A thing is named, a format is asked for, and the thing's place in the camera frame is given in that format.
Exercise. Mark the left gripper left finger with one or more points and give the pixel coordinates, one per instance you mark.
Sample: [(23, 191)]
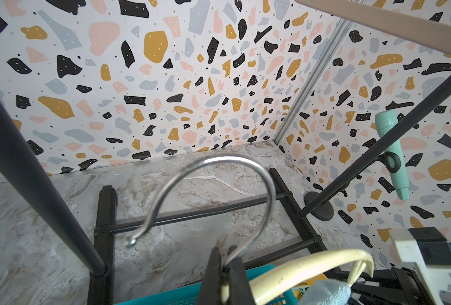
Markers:
[(211, 284)]

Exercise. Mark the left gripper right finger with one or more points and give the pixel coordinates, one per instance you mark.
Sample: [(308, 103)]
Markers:
[(239, 288)]

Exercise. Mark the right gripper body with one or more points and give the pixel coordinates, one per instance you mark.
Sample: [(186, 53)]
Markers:
[(389, 286)]

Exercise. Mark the cream plastic hanger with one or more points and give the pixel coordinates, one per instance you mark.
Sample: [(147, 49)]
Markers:
[(174, 255)]

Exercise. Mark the light teal towel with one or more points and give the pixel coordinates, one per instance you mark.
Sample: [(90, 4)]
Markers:
[(327, 292)]

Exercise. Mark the beige plastic hanger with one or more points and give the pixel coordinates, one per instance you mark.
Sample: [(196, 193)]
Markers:
[(424, 32)]

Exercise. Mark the black clothes rack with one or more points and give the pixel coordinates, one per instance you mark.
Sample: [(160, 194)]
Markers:
[(21, 168)]

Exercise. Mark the teal plastic basket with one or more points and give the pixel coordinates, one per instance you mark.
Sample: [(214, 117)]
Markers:
[(188, 295)]

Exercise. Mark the yellow plastic tray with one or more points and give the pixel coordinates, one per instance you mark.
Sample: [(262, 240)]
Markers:
[(300, 289)]

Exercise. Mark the mint green microphone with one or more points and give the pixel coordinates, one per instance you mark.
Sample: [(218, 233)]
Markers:
[(393, 155)]

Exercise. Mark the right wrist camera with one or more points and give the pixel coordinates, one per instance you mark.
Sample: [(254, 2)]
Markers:
[(430, 252)]

